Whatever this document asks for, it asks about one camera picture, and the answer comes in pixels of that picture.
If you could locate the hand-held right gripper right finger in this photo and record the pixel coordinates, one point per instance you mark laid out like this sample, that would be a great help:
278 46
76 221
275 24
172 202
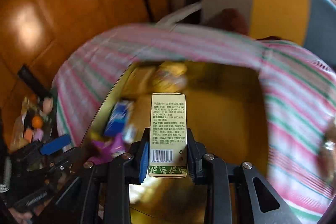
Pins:
193 161

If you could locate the pink figurine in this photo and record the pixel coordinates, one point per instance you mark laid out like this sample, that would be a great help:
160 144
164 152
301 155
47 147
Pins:
47 104

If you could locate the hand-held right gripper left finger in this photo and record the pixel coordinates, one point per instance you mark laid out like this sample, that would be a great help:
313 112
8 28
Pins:
143 161

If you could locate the blue tissue pack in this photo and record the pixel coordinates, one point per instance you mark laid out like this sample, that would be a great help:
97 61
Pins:
118 119

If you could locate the gold tin box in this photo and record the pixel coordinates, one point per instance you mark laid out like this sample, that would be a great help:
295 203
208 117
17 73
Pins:
223 121

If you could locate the orange round object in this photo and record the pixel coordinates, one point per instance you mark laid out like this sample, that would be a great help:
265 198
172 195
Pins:
38 121

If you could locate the purple snack packet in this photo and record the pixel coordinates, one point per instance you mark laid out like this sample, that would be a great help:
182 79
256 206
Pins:
113 146

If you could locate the wooden wardrobe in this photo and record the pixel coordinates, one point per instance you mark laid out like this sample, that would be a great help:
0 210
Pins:
65 3

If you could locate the yellow round pastry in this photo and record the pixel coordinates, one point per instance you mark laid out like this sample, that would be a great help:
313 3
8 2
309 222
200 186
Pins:
170 74

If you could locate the brown cloth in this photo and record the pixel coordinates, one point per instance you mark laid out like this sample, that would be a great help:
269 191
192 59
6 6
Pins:
233 20

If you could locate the green and cream box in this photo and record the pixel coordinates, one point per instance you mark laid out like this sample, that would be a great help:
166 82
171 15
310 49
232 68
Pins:
168 129

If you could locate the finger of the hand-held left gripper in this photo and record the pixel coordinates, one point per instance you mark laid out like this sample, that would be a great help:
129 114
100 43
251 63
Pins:
68 157
55 145

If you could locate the striped tablecloth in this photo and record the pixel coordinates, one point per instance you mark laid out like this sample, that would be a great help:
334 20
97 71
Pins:
288 82

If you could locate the white chair armrest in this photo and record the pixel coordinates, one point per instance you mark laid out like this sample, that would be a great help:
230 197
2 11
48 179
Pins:
178 15

